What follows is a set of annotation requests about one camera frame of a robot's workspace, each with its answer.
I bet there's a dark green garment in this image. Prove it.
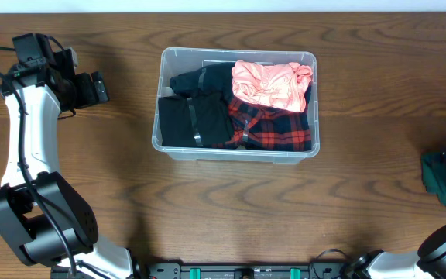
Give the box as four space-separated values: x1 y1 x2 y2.
420 153 446 207

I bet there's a black banded cloth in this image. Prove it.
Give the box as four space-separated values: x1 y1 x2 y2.
170 63 235 105
158 92 234 148

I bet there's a red navy plaid shirt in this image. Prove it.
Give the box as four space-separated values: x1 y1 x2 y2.
210 88 312 152

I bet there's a pink garment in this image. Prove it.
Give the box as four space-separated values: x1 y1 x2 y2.
232 60 314 112

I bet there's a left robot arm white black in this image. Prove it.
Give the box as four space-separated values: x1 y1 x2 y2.
0 46 139 278

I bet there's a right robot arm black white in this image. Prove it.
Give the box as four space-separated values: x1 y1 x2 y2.
342 150 446 279

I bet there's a clear plastic storage bin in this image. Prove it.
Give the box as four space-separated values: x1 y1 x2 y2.
152 46 321 165

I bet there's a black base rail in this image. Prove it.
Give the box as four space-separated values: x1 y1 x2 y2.
130 262 347 279

